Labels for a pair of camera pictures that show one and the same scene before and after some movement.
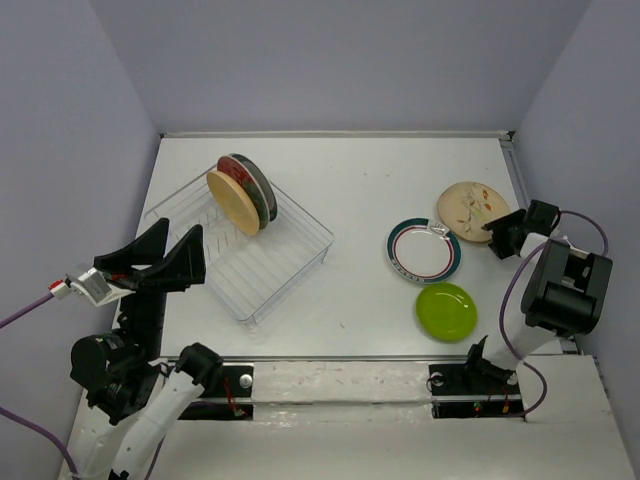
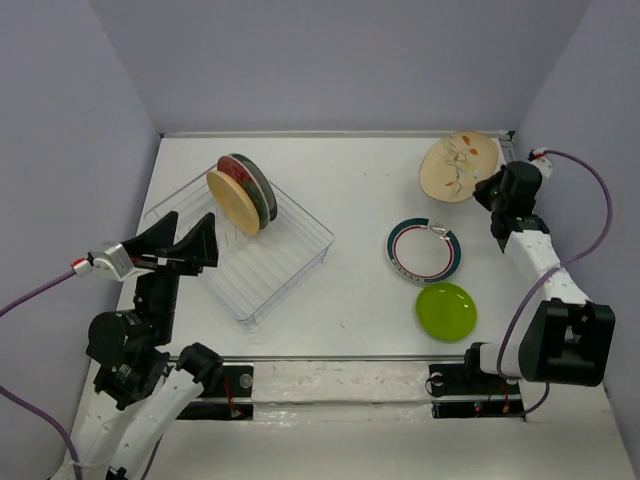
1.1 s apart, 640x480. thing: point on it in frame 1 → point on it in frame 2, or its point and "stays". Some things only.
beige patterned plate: (465, 207) → (452, 167)
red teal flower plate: (229, 164) stays
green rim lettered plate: (264, 182) stays
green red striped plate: (423, 251) stays
